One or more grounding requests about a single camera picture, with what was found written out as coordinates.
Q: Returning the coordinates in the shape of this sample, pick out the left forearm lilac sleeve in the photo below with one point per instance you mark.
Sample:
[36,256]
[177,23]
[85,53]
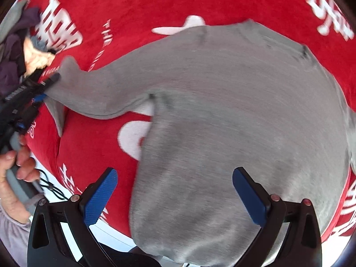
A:
[15,237]

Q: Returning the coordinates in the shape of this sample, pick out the person's left hand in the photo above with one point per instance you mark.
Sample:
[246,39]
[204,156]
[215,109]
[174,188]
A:
[20,188]

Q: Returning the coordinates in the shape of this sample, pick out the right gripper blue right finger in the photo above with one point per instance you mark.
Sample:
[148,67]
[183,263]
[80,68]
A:
[301,245]

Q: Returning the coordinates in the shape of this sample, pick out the red blanket with white characters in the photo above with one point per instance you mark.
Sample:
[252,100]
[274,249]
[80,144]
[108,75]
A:
[97,32]

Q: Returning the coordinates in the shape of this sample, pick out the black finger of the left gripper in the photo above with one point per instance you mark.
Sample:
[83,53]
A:
[50,81]

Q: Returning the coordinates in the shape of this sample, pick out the grey knit garment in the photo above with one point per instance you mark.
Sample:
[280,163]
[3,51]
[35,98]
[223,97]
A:
[177,116]

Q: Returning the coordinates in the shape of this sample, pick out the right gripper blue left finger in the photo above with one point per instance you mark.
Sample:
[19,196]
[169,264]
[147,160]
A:
[47,244]

